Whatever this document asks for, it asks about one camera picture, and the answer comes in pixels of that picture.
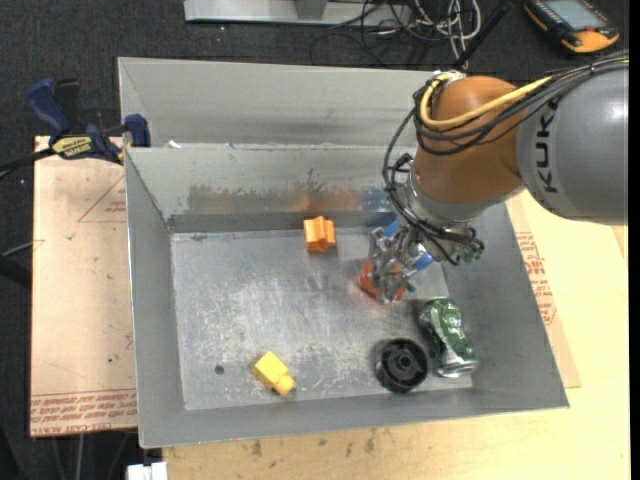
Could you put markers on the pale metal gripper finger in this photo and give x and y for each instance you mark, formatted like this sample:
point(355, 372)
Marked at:
point(382, 284)
point(403, 280)

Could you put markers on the orange-red block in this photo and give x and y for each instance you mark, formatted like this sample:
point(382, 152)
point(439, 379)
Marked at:
point(368, 283)

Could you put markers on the crushed green drink can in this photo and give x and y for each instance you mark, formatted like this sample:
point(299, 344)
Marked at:
point(449, 338)

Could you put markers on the orange notched block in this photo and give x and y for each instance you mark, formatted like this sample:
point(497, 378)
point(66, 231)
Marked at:
point(319, 235)

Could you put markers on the black round plastic wheel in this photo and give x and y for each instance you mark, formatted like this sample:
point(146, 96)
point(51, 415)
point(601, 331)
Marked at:
point(401, 366)

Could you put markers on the grey metal bin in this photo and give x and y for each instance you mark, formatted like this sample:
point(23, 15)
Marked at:
point(280, 288)

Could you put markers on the yellow stepped block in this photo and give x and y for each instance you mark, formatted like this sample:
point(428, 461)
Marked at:
point(272, 371)

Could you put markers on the brown cardboard board, red print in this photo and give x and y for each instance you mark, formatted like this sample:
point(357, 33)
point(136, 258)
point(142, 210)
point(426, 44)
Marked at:
point(80, 293)

